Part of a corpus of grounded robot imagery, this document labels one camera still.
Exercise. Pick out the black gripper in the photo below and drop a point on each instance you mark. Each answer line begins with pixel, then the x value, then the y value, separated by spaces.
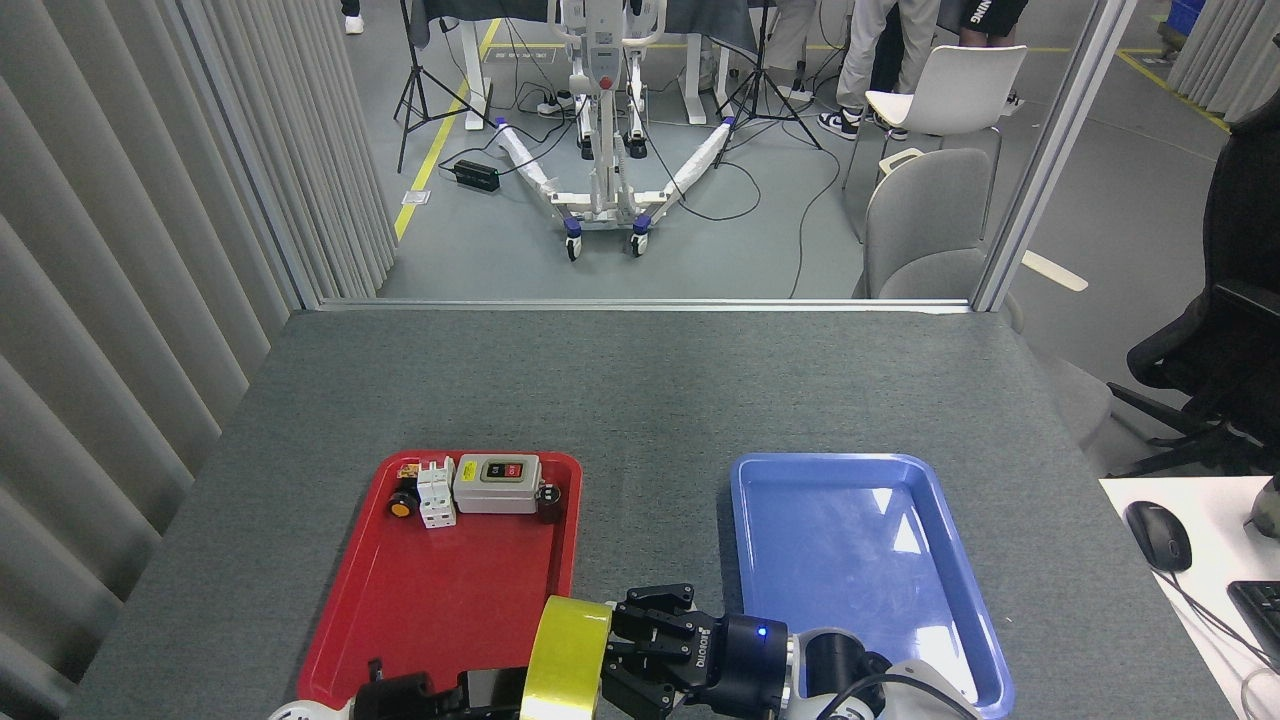
pixel 748 665
pixel 492 697

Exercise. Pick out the yellow tape roll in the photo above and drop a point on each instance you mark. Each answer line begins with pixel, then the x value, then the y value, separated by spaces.
pixel 565 660

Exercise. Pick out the red plastic tray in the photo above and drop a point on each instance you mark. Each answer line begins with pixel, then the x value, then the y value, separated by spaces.
pixel 450 600

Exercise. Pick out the white circuit breaker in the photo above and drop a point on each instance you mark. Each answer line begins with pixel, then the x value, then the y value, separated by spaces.
pixel 437 500

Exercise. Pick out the black orange push button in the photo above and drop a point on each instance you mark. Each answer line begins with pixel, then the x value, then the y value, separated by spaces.
pixel 401 507

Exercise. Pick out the blue plastic tray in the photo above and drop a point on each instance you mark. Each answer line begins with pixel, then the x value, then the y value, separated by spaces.
pixel 850 560

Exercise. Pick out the white wheeled stand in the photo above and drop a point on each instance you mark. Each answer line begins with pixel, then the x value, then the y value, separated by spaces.
pixel 605 190

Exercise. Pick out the black power adapter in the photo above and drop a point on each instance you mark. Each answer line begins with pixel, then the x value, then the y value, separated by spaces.
pixel 476 176

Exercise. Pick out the grey upholstered chair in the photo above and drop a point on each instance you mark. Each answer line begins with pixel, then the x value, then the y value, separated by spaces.
pixel 925 220

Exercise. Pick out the black computer mouse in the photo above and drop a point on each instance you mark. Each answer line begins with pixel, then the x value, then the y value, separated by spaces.
pixel 1160 538

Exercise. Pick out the cream floor strip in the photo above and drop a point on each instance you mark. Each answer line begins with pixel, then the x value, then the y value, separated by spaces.
pixel 1055 271

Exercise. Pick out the white desk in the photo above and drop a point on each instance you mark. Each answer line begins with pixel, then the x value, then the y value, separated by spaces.
pixel 1215 545

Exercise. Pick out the grey pleated curtain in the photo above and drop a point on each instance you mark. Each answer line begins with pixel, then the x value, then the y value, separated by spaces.
pixel 1230 50
pixel 100 250

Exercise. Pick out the black tripod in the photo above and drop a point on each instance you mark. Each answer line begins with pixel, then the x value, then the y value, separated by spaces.
pixel 762 60
pixel 407 60

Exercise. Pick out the black keyboard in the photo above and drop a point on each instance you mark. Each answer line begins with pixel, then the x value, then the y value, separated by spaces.
pixel 1262 615

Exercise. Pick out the grey rounded desk object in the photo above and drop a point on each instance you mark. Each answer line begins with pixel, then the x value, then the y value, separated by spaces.
pixel 1268 505

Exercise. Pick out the white plastic chair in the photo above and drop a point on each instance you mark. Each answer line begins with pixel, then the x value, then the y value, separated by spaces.
pixel 950 90

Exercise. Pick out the person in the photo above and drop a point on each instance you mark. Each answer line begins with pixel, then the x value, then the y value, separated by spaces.
pixel 790 30
pixel 990 15
pixel 870 50

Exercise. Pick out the black office chair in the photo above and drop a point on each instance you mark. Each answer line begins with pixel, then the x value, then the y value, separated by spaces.
pixel 1245 250

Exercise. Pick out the blue bin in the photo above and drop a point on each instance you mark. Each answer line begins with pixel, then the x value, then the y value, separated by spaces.
pixel 1185 20

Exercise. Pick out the dark round knob switch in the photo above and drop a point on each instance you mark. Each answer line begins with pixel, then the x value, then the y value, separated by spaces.
pixel 548 506

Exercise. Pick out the grey push button switch box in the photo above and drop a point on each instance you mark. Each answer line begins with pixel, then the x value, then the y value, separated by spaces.
pixel 497 497

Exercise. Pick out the silver aluminium post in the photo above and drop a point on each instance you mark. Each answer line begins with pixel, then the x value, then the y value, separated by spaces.
pixel 1050 160

